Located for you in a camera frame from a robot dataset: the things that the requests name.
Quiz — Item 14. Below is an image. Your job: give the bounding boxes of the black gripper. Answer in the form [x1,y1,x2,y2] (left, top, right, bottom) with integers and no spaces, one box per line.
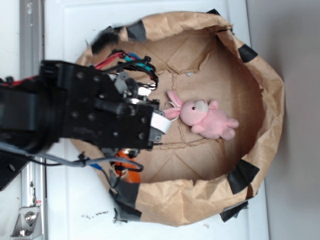
[39,60,172,184]

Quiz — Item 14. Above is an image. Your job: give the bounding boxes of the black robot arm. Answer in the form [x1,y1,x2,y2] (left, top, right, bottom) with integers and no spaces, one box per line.
[0,59,171,190]

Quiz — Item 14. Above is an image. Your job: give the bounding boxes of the pink plush bunny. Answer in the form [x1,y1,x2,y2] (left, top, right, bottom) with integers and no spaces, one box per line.
[163,90,239,141]

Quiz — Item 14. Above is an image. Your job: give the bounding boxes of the brown paper bag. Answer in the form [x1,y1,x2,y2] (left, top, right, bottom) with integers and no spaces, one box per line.
[76,11,285,227]

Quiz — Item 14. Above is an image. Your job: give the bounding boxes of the white plastic lid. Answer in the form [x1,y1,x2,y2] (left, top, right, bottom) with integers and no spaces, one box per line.
[42,0,270,240]

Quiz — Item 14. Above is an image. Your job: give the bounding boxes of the black cables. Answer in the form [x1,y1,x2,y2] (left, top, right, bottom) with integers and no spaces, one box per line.
[93,48,160,91]

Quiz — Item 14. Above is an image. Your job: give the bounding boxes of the grey cable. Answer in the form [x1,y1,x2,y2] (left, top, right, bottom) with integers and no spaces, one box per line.
[0,142,145,173]

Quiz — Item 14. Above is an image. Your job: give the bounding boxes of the metal corner bracket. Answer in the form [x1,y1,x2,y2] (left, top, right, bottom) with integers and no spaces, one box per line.
[10,206,43,240]

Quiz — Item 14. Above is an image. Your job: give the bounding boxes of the aluminium rail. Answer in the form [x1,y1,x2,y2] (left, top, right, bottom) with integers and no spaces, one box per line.
[9,0,48,240]

